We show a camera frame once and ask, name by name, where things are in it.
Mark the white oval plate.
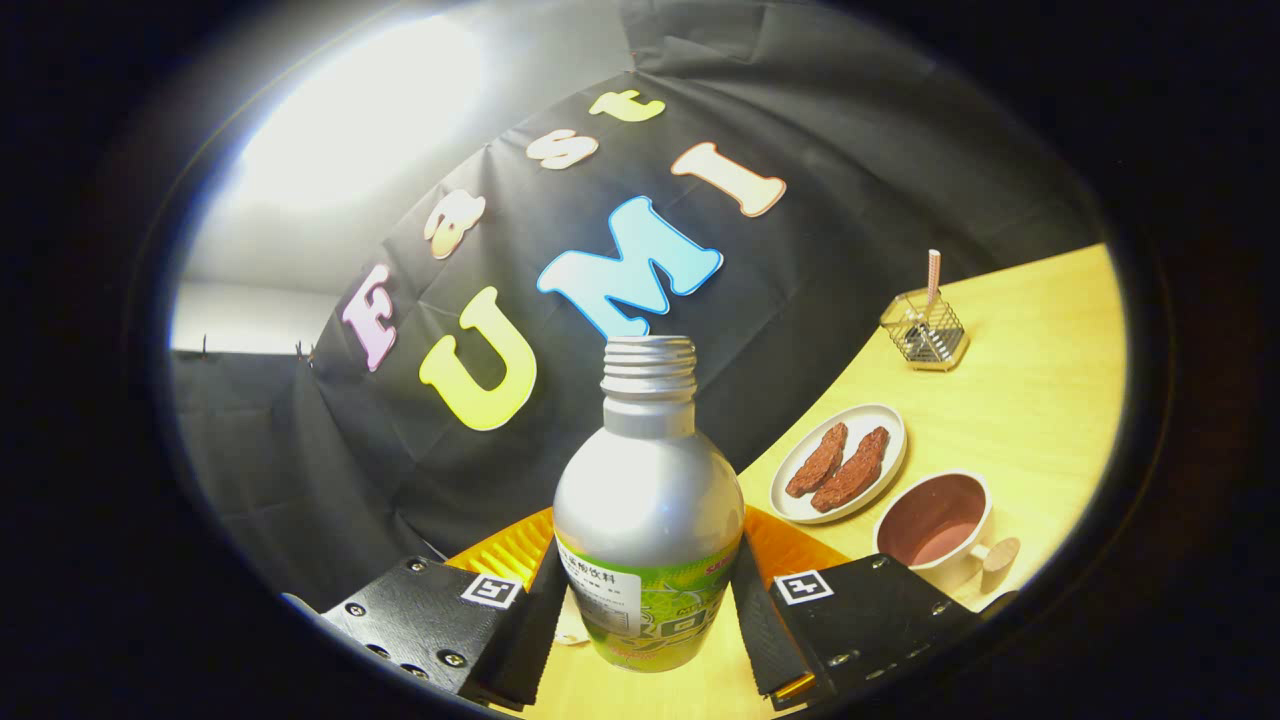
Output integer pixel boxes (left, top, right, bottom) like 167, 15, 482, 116
769, 403, 909, 525

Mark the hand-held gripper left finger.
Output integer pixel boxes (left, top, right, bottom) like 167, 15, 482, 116
318, 508, 569, 713

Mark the brown sausage piece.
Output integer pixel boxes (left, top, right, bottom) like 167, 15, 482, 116
785, 421, 849, 499
810, 426, 891, 514

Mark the gold wire mesh holder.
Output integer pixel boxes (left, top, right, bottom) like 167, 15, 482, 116
879, 288, 969, 372

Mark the wooden table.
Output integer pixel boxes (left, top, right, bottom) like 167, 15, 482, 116
490, 243, 1129, 720

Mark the white cup wooden handle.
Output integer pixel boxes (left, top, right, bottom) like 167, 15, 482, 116
873, 469, 1023, 601

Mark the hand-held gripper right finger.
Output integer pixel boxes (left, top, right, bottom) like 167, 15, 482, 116
730, 505, 976, 713

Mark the silver bottle green label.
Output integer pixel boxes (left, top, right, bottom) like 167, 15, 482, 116
552, 335, 746, 673

